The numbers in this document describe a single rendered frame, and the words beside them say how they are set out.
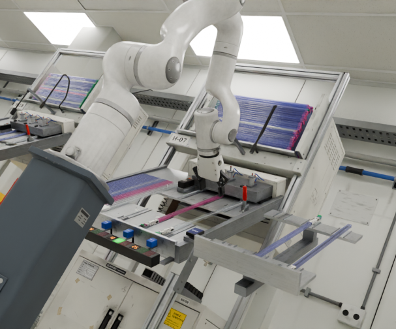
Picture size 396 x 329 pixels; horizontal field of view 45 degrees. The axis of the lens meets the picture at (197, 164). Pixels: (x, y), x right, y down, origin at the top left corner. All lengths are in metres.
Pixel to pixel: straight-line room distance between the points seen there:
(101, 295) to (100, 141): 0.98
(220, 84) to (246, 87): 3.01
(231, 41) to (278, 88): 2.86
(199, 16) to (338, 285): 2.39
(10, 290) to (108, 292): 0.96
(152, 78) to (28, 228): 0.49
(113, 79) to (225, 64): 0.49
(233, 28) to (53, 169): 0.82
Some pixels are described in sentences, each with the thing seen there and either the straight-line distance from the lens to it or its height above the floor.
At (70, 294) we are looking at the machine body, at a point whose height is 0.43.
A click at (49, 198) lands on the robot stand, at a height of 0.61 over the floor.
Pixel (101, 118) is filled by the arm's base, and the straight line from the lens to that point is 1.25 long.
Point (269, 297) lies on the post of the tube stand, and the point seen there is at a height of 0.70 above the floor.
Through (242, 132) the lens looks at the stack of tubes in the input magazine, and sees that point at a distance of 2.31.
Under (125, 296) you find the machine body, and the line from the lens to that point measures 2.01.
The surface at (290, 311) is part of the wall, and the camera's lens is 3.49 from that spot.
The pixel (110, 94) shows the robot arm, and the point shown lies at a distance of 1.28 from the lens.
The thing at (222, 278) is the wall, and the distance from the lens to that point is 3.74.
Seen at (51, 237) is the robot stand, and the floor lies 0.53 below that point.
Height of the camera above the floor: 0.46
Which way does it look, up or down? 19 degrees up
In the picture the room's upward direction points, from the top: 28 degrees clockwise
